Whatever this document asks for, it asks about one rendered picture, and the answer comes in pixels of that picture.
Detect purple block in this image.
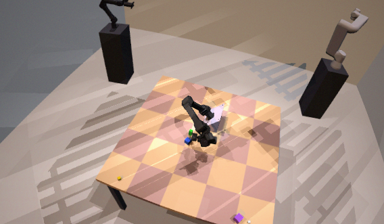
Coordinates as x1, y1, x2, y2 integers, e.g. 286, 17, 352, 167
233, 213, 244, 224

